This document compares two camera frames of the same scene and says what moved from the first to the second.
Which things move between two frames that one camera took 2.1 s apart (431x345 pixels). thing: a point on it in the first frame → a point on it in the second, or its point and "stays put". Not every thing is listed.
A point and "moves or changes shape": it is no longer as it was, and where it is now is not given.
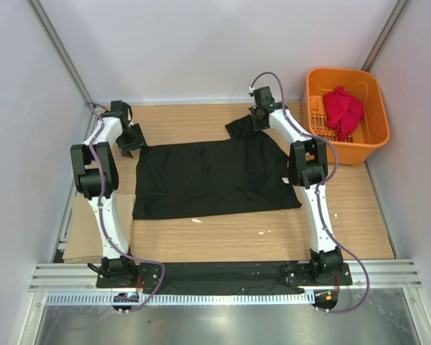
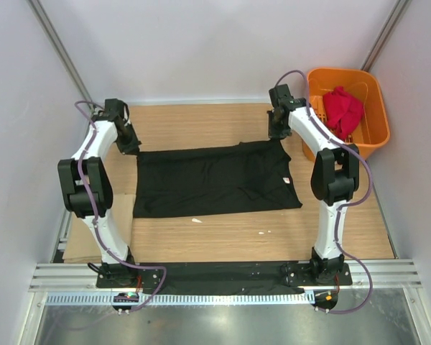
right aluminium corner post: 383,36 stays put
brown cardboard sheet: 83,244 stays put
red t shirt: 343,111 stays put
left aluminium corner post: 56,43 stays put
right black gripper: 256,126 → 274,134
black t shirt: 248,172 moves or changes shape
